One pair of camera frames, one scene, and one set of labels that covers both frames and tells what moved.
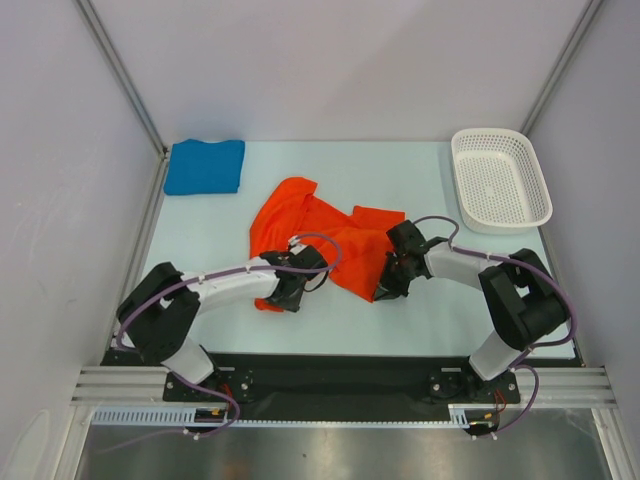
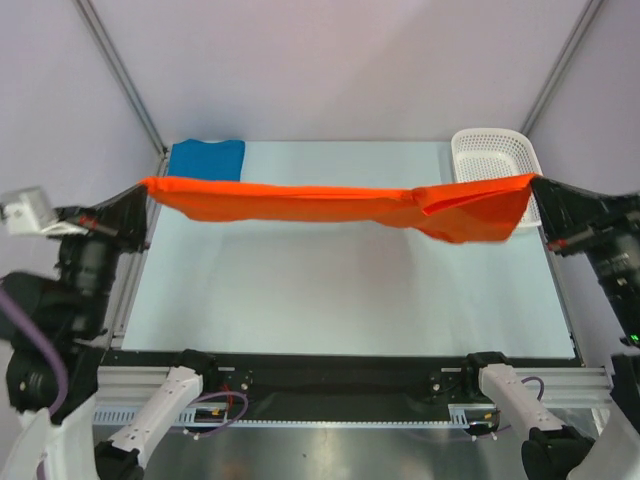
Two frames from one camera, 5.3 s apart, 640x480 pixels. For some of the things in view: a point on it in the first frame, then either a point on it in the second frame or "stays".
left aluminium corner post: [118, 61] stays
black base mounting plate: [311, 387] stays
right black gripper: [395, 281] -> [576, 232]
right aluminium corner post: [562, 64] stays
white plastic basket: [501, 183] stays
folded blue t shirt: [197, 167] stays
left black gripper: [288, 304] -> [125, 213]
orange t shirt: [291, 209] -> [491, 210]
